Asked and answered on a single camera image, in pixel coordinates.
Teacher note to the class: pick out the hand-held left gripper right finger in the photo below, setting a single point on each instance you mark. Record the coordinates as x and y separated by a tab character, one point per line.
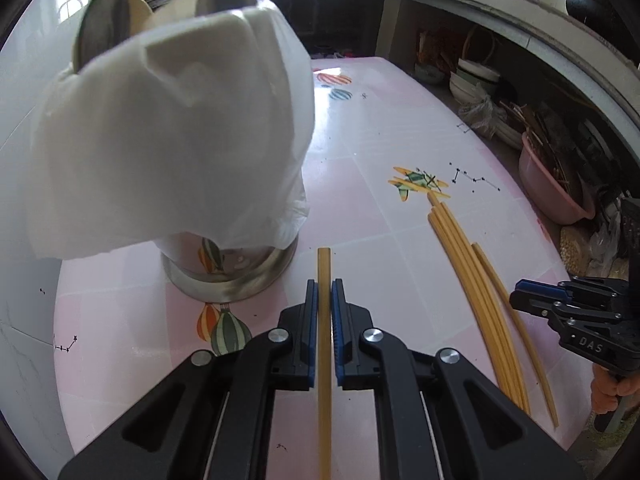
339	320

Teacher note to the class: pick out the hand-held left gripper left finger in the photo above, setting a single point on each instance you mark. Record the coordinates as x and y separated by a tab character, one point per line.
312	320

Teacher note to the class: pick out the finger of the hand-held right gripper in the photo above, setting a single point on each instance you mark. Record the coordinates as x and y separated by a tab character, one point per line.
530	291
555	317

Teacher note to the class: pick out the wooden chopstick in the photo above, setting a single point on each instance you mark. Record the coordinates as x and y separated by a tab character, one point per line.
324	270

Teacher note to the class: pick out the bundle of wooden chopsticks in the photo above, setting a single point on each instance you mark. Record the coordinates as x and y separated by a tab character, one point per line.
470	287

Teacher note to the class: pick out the steel utensil holder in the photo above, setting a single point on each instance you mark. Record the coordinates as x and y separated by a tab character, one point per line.
230	280

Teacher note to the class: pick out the cream plastic spoon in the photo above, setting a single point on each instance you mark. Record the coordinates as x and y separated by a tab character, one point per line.
139	12

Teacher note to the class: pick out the large metal spoon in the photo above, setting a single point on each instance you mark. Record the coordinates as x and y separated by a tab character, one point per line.
100	25

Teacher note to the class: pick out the person's right hand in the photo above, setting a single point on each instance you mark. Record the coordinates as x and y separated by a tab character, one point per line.
605	392

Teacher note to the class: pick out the bag of yellow corn kernels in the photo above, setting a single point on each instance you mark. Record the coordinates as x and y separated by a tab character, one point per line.
575	250

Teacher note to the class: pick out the pink plastic basin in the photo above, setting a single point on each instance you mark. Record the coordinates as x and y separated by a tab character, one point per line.
555	195

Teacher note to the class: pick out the clear crumpled plastic bag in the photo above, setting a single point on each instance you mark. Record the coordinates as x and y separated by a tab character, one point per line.
477	115

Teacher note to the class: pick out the stack of white bowls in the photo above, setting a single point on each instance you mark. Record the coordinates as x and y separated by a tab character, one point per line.
475	80

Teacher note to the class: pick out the white plastic bag liner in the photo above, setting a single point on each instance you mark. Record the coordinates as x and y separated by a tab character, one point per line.
175	135

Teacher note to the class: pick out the concrete kitchen counter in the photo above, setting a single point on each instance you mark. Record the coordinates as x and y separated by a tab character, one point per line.
500	15

